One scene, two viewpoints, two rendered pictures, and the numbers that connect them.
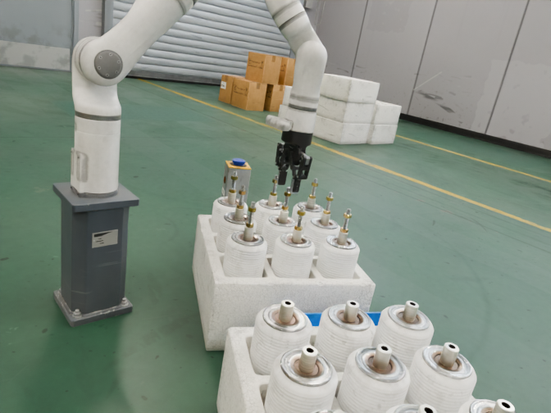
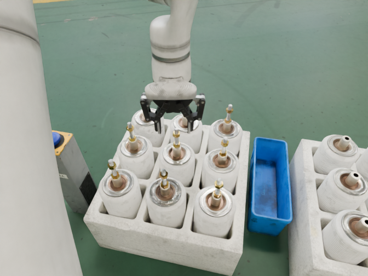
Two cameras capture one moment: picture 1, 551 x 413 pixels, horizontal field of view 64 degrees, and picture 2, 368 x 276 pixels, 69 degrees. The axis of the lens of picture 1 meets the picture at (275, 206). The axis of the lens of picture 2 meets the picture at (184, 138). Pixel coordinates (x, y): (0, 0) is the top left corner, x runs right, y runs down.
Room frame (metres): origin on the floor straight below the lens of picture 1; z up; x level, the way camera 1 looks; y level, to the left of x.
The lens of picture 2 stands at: (0.84, 0.34, 0.80)
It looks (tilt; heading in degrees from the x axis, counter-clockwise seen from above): 48 degrees down; 300
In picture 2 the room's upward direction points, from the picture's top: straight up
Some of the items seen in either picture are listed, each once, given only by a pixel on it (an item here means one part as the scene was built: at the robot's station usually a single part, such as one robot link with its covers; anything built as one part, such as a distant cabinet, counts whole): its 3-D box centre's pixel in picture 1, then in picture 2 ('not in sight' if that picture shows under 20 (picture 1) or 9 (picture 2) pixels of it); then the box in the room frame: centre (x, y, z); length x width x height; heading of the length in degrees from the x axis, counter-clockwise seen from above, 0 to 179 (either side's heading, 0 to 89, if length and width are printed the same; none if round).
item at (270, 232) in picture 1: (276, 251); (177, 173); (1.07, -0.02, 0.16); 0.10 x 0.10 x 0.18
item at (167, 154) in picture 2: (282, 220); (177, 154); (1.07, -0.02, 0.25); 0.08 x 0.08 x 0.01
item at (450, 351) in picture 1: (448, 355); not in sight; (0.59, -0.31, 0.26); 0.02 x 0.02 x 0.03
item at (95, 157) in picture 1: (97, 154); not in sight; (0.93, 0.41, 0.39); 0.09 x 0.09 x 0.17; 44
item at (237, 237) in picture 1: (248, 238); (215, 201); (0.92, 0.05, 0.25); 0.08 x 0.08 x 0.01
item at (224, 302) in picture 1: (272, 274); (178, 186); (1.07, -0.03, 0.09); 0.39 x 0.39 x 0.18; 18
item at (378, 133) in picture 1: (367, 129); not in sight; (4.30, -0.75, 0.09); 0.39 x 0.39 x 0.18; 47
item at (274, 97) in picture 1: (270, 96); not in sight; (5.25, 0.27, 0.15); 0.30 x 0.24 x 0.30; 44
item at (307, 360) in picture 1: (307, 360); not in sight; (0.52, -0.08, 0.26); 0.02 x 0.02 x 0.03
